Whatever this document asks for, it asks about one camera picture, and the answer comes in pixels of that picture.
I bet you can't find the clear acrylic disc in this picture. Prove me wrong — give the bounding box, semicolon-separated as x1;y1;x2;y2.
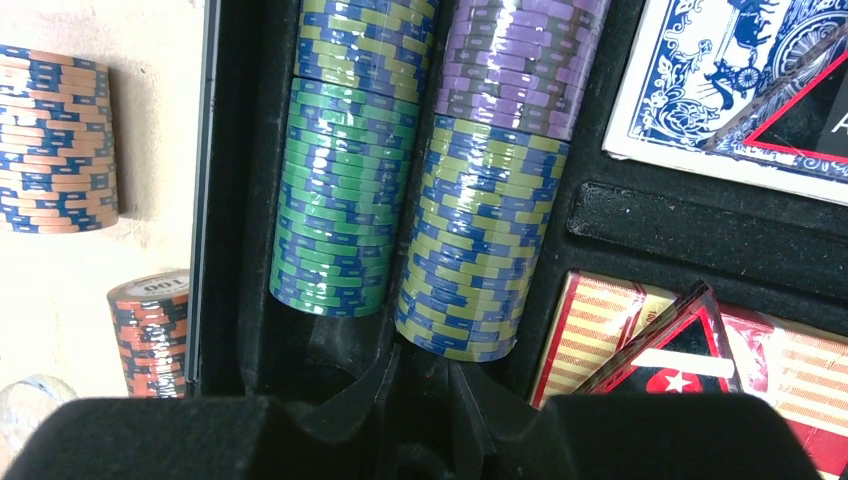
1;374;77;473

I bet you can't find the yellow blue chip stack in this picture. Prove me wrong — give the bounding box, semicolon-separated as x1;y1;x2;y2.
395;114;569;362

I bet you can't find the triangular all-in button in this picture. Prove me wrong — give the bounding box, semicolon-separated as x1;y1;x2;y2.
574;280;742;394

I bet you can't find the orange black chip stack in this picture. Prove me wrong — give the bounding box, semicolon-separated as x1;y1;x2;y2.
107;269;190;398

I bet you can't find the green blue chip stack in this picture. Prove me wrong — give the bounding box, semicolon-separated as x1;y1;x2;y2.
269;78;419;317

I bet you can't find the blue card deck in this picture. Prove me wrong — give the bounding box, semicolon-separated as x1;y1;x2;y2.
602;1;847;204

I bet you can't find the black poker set case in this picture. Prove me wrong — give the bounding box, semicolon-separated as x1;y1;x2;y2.
188;1;847;405

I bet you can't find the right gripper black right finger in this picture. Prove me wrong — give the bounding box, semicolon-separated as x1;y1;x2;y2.
448;362;544;479

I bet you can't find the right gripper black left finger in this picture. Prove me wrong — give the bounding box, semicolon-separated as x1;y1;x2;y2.
284;345;401;479

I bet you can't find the orange blue chip stack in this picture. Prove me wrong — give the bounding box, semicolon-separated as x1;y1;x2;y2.
1;45;119;234

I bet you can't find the purple black chip stack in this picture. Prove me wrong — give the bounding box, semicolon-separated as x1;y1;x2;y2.
435;0;610;141

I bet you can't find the red card deck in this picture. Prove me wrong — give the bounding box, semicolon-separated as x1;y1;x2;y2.
529;271;847;479

